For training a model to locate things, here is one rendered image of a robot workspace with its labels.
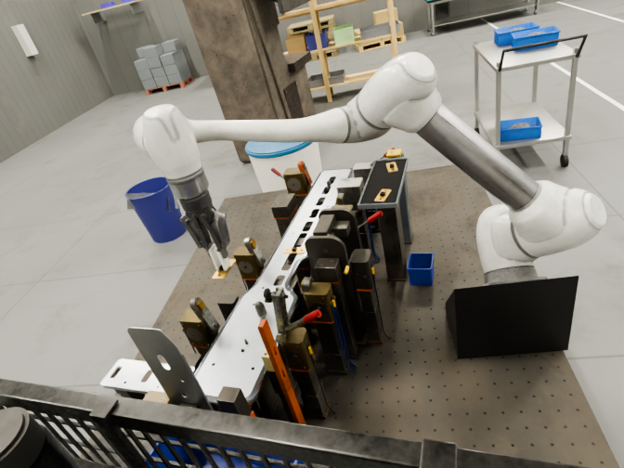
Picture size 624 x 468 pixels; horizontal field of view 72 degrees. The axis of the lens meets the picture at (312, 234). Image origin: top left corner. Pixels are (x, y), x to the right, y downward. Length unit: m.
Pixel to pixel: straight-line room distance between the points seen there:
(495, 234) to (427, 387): 0.54
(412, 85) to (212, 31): 3.98
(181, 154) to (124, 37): 11.88
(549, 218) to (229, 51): 4.08
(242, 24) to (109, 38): 8.55
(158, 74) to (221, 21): 6.93
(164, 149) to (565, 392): 1.30
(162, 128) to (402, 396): 1.07
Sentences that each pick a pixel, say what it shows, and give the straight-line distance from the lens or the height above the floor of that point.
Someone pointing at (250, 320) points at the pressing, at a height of 1.00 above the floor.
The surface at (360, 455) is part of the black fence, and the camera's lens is 0.42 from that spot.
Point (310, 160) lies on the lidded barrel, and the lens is 3.50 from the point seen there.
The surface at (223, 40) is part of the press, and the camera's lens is 4.93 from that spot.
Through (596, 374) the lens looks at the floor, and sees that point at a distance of 2.54.
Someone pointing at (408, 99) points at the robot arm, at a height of 1.58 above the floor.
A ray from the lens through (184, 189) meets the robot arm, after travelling 1.05.
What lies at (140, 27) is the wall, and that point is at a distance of 12.61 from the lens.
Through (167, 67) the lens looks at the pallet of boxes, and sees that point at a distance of 11.55.
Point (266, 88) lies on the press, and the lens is 4.87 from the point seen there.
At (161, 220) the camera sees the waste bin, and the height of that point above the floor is 0.24.
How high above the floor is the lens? 1.91
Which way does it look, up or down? 32 degrees down
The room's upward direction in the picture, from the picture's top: 14 degrees counter-clockwise
